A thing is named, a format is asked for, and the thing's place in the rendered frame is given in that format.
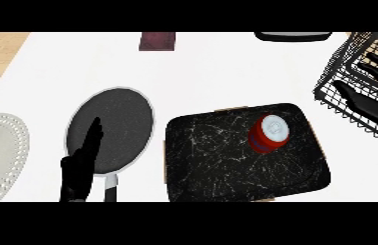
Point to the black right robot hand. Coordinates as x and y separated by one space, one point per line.
362 102

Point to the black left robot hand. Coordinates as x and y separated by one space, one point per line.
78 170

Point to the red can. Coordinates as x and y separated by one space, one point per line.
267 135

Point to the black marble tray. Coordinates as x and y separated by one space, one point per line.
222 165

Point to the dark grey frying pan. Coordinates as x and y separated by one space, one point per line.
115 125

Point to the black appliance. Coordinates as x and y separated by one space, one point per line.
293 36

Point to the maroon block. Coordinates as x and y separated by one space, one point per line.
157 41

